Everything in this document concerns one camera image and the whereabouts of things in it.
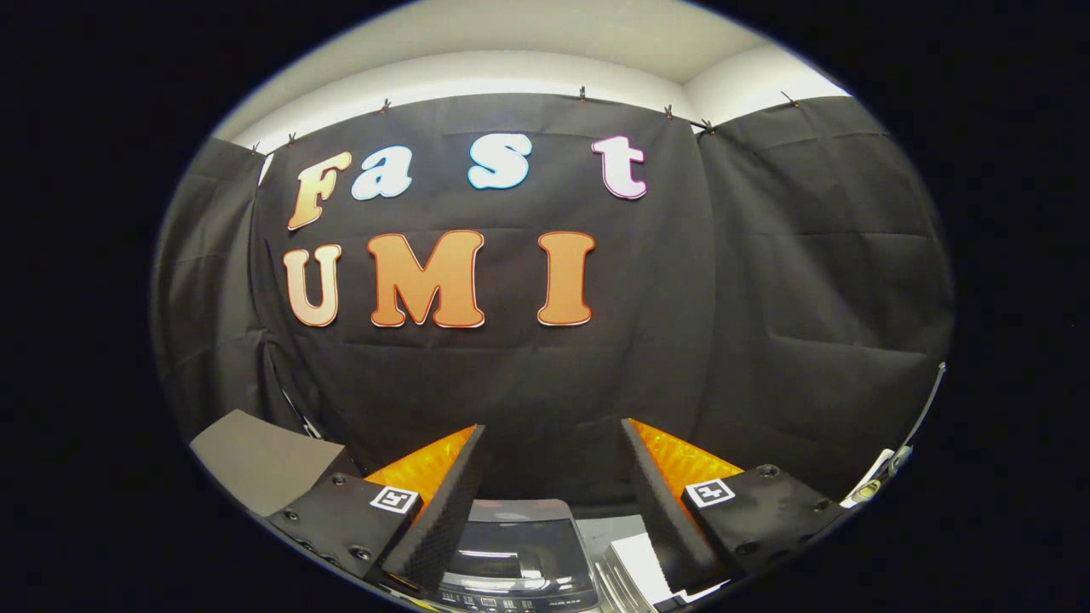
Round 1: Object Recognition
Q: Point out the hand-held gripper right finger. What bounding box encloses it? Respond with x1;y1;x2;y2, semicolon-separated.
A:
622;419;852;593

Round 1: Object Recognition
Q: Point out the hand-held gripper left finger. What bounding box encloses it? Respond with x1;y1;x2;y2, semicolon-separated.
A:
266;426;488;595

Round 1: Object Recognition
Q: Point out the grey top-load washing machine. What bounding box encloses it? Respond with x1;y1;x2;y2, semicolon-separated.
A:
430;500;682;613

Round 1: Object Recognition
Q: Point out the black backdrop cloth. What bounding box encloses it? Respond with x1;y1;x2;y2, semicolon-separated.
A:
152;92;955;512

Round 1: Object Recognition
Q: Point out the row of small backdrop clips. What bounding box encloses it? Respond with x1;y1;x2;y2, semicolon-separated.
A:
249;85;801;156

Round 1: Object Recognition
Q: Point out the grey curved cable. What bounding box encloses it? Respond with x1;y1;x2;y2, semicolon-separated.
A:
903;362;948;452

